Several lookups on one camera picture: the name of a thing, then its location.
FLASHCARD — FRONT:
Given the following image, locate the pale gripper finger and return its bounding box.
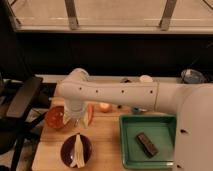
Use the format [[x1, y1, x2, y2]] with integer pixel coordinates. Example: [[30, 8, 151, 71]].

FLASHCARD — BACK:
[[63, 111, 71, 124], [83, 112, 89, 128]]

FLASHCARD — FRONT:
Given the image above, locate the peeled pale banana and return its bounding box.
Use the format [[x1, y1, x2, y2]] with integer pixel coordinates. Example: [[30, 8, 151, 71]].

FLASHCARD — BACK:
[[70, 134, 85, 168]]

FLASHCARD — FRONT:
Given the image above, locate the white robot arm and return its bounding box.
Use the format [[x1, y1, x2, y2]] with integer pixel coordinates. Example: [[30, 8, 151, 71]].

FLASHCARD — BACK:
[[57, 68, 213, 171]]

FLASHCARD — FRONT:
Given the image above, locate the red bowl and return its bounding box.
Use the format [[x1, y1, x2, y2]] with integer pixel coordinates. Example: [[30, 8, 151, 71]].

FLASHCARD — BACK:
[[45, 106, 66, 129]]

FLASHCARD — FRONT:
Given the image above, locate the black office chair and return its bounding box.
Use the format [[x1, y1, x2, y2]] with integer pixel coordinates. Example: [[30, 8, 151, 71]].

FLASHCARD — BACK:
[[0, 76, 50, 171]]

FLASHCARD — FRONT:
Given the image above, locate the blue crumpled cloth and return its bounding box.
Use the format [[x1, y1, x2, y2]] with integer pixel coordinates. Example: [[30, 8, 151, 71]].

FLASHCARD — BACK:
[[131, 107, 147, 115]]

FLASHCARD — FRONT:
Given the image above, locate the green plastic tray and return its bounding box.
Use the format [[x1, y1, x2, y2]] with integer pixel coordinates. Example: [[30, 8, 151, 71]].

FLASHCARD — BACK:
[[119, 115, 176, 170]]

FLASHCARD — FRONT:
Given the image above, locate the dark rectangular block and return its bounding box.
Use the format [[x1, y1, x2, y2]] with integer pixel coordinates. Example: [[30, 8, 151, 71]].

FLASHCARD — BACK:
[[136, 132, 158, 158]]

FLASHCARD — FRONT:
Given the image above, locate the blue round dish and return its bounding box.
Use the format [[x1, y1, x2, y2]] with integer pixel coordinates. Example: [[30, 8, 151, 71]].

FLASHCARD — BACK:
[[181, 69, 206, 84]]

